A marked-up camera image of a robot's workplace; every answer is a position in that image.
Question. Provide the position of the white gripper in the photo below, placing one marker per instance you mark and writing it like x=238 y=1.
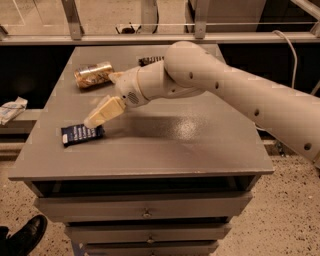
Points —
x=128 y=87

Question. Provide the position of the orange soda can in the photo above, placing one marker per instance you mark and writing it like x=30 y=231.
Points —
x=92 y=75

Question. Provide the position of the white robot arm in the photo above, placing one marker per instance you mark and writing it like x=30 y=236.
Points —
x=289 y=115

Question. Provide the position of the dark chocolate bar wrapper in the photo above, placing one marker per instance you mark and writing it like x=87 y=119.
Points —
x=149 y=60

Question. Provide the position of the dark blue snack bar wrapper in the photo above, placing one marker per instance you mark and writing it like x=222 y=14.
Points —
x=77 y=134

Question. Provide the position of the grey drawer cabinet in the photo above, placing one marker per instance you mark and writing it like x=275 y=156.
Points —
x=191 y=145

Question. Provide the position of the white crumpled packet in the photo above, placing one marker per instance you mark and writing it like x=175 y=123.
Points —
x=10 y=110

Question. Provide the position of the top grey drawer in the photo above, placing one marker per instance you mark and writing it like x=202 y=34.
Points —
x=143 y=207

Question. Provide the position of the grey drawer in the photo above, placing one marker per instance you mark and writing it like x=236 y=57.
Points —
x=143 y=207
x=148 y=233
x=182 y=248

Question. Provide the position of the middle grey drawer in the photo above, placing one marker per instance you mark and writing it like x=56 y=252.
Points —
x=148 y=233

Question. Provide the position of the bottom grey drawer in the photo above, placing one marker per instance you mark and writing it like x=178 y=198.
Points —
x=182 y=248

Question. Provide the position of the black leather shoe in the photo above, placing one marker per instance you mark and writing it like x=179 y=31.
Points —
x=25 y=240

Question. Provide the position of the metal railing frame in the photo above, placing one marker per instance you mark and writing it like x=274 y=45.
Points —
x=109 y=22

